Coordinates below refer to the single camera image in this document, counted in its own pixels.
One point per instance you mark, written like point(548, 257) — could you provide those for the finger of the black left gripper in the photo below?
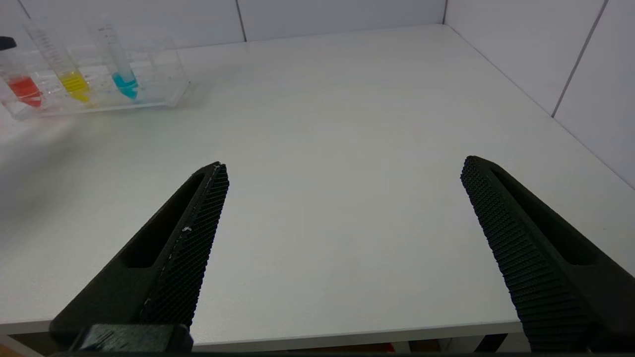
point(7, 43)

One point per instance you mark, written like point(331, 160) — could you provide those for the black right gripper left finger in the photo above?
point(173, 267)

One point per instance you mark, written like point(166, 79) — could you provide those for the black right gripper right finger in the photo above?
point(536, 263)

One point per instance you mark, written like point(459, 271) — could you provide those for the red pigment test tube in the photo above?
point(25, 89)

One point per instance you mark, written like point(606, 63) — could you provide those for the yellow pigment test tube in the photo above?
point(74, 82)

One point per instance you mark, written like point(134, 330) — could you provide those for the blue pigment test tube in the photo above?
point(125, 82)

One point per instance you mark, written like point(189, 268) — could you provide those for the clear plastic test tube rack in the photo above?
point(158, 79)

